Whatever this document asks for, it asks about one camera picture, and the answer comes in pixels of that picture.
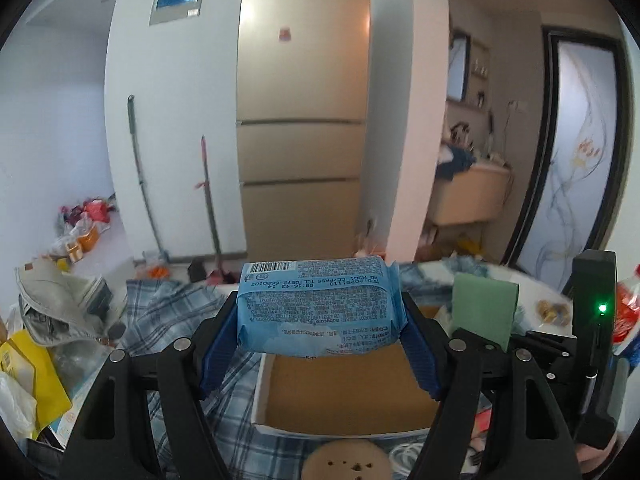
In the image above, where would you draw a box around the wall mirror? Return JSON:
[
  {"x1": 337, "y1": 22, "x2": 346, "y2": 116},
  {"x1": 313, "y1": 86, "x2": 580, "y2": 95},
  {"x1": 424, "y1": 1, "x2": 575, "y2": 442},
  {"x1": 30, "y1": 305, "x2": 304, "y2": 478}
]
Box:
[{"x1": 446, "y1": 32, "x2": 473, "y2": 106}]

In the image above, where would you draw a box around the red soda bottle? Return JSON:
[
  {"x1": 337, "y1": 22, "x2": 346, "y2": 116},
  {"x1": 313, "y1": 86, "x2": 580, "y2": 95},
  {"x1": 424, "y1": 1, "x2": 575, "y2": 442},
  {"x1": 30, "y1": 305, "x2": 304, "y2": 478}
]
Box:
[{"x1": 611, "y1": 264, "x2": 640, "y2": 357}]

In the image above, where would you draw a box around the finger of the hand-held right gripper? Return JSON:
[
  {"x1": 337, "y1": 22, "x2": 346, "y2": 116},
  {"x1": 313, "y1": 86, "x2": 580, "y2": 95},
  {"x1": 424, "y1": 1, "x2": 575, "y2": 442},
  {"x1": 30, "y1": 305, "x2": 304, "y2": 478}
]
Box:
[{"x1": 515, "y1": 331, "x2": 577, "y2": 378}]

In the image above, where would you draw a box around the gold wrapped snack pack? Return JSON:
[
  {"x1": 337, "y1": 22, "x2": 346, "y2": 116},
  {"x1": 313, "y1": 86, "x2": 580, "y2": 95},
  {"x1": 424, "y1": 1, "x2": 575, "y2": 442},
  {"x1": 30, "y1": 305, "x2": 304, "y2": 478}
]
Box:
[{"x1": 535, "y1": 299, "x2": 572, "y2": 325}]

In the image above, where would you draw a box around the frosted glass door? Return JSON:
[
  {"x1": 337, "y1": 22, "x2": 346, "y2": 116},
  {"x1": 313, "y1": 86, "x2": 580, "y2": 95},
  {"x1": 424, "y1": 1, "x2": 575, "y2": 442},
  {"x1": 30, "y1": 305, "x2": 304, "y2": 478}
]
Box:
[{"x1": 502, "y1": 25, "x2": 633, "y2": 296}]

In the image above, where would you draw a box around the green sponge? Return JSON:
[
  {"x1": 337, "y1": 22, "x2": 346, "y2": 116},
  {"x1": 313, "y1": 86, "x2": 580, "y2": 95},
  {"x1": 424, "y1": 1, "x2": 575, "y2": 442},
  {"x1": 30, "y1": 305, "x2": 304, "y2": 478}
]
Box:
[{"x1": 451, "y1": 272, "x2": 520, "y2": 352}]

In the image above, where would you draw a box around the yellow plastic bag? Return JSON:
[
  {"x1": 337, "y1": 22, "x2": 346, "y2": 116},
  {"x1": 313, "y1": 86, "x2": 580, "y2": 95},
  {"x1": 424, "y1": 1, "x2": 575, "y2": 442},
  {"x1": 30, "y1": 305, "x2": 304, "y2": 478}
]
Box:
[{"x1": 0, "y1": 329, "x2": 74, "y2": 442}]

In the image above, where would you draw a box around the blue plaid shirt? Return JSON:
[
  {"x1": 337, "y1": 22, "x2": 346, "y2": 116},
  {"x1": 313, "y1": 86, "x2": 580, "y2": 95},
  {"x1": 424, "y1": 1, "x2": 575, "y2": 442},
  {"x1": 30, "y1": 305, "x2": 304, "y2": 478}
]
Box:
[{"x1": 27, "y1": 262, "x2": 501, "y2": 480}]

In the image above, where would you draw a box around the beige vanity cabinet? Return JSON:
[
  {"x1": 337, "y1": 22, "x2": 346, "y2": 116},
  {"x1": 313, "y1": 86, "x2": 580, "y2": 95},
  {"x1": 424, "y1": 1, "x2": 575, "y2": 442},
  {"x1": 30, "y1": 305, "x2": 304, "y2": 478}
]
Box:
[{"x1": 426, "y1": 161, "x2": 515, "y2": 227}]

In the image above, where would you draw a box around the blue tissue pack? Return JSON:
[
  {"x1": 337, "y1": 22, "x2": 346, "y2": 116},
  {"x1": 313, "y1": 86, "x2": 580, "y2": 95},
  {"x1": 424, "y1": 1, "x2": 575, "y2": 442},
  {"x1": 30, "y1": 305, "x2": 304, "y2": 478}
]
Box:
[{"x1": 235, "y1": 255, "x2": 405, "y2": 358}]

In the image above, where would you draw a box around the grey mop handle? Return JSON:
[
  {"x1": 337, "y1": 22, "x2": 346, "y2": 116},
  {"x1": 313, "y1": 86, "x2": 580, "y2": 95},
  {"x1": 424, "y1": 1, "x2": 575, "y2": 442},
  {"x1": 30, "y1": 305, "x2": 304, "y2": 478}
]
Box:
[{"x1": 127, "y1": 94, "x2": 171, "y2": 263}]

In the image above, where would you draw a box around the red broom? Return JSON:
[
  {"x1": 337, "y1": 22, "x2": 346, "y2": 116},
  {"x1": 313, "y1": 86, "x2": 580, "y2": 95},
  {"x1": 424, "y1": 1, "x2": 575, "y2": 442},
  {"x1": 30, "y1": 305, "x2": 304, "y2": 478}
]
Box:
[{"x1": 192, "y1": 135, "x2": 233, "y2": 285}]

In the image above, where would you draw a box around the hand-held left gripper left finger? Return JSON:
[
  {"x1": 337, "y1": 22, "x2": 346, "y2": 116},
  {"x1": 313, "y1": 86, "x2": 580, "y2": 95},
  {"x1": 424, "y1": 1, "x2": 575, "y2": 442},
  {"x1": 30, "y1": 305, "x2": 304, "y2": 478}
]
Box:
[{"x1": 60, "y1": 292, "x2": 251, "y2": 480}]

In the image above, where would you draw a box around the shallow cardboard box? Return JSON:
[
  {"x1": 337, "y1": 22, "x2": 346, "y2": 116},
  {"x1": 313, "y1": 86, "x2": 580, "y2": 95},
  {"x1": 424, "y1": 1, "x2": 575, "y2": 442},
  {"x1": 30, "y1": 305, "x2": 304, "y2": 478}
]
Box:
[{"x1": 251, "y1": 305, "x2": 453, "y2": 441}]

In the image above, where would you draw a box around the blue cloth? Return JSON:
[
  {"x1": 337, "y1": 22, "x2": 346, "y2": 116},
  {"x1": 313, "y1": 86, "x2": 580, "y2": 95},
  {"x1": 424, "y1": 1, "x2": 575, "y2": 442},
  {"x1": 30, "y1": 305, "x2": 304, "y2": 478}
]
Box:
[{"x1": 436, "y1": 142, "x2": 477, "y2": 182}]

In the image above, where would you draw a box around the gold refrigerator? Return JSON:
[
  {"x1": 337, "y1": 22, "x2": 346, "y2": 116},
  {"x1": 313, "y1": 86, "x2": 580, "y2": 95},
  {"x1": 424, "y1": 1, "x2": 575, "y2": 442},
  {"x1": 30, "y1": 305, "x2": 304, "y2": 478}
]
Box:
[{"x1": 235, "y1": 0, "x2": 373, "y2": 263}]

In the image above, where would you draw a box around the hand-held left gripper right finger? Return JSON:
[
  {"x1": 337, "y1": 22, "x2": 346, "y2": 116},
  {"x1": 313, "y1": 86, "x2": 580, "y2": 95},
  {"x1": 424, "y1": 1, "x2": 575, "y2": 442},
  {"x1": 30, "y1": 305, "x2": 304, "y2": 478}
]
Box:
[{"x1": 400, "y1": 291, "x2": 584, "y2": 480}]

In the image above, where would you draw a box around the grey cloth bag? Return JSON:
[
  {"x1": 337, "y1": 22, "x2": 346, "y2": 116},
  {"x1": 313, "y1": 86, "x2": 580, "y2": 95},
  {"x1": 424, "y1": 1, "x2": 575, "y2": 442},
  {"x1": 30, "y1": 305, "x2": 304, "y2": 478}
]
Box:
[{"x1": 14, "y1": 257, "x2": 127, "y2": 347}]

